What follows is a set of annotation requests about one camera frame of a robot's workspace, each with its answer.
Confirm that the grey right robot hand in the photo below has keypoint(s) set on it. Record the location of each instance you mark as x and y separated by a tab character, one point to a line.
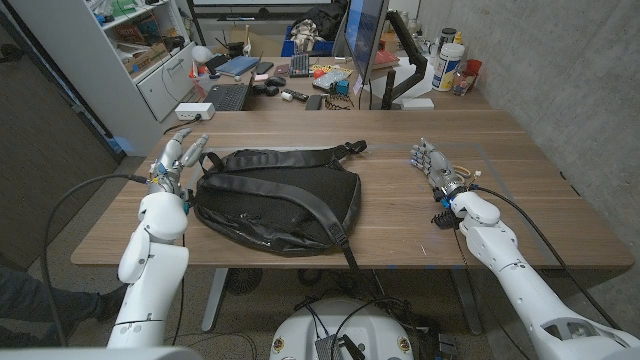
440	170

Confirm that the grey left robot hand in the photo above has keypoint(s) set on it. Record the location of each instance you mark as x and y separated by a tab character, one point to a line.
167	170

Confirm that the black backpack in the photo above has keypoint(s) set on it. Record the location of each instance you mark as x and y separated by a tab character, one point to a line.
300	200

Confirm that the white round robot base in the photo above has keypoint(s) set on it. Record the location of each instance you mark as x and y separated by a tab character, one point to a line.
350	325

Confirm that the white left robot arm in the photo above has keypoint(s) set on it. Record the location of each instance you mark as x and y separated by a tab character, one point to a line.
150	270

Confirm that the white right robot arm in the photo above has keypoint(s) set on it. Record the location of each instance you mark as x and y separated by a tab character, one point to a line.
525	290

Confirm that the white power strip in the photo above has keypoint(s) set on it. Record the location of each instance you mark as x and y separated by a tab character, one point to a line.
192	111

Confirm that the small white box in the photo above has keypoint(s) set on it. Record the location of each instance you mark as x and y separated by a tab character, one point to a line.
417	103

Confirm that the glass jar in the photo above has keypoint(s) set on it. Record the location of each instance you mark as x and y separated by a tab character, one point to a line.
461	84

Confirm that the black laptop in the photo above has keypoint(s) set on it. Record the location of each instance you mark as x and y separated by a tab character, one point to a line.
227	97

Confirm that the white wipes canister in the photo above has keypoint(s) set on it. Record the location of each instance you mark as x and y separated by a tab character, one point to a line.
446	67

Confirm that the red cup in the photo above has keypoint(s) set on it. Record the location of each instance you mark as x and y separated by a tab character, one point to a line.
474	67

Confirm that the white shelf cabinet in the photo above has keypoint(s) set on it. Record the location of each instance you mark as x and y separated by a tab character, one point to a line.
100	75

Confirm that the red book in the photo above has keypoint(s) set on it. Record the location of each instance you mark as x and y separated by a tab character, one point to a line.
386	59

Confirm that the blue notebook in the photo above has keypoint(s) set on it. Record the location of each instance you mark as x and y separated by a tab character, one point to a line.
237	65

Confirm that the small blue cube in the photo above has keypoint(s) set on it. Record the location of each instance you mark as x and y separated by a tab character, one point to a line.
342	87

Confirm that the black floor fan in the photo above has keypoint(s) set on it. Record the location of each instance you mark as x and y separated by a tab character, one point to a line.
243	281

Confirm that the dark lidded bottle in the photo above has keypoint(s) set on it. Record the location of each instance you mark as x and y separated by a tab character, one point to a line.
446	35

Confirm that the grey table leg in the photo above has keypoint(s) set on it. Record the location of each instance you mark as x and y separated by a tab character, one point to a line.
467	305
215	300

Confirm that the black computer mouse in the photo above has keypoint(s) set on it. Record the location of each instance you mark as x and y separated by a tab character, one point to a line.
275	81

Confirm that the black phone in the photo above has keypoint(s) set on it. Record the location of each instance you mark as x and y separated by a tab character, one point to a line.
314	102

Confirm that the white compact keyboard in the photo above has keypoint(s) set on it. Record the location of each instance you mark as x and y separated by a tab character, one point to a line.
330	78

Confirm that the black remote control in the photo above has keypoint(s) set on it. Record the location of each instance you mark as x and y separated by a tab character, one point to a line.
296	95

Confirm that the computer monitor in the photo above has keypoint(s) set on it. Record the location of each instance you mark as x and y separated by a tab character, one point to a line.
365	35

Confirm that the black keypad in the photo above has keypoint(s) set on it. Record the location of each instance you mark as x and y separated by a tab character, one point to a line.
299	65

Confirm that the blue storage bin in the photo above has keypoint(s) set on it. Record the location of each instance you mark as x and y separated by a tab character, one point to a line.
287	47

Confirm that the black bag on chair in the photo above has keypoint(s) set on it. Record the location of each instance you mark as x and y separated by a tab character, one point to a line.
325	17

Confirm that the person's dark trouser leg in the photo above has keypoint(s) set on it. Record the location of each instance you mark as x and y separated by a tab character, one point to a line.
30	305

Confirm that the white robot torso edge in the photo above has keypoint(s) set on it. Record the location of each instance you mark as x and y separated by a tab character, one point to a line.
100	354

